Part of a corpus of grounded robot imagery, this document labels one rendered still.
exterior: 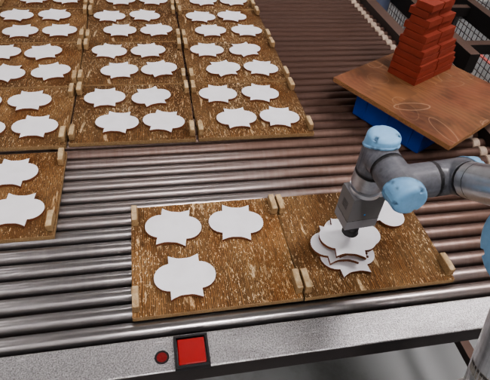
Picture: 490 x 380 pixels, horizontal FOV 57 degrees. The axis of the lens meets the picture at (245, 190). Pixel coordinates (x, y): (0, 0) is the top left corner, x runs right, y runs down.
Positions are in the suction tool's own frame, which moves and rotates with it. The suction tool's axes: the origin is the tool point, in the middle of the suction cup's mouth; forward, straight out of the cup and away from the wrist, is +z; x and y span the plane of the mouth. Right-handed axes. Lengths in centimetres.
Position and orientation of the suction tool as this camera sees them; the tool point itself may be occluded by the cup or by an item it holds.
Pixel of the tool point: (350, 231)
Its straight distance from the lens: 121.8
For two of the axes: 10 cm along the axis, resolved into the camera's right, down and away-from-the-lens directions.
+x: 2.5, 6.8, -6.9
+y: -9.7, 1.2, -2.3
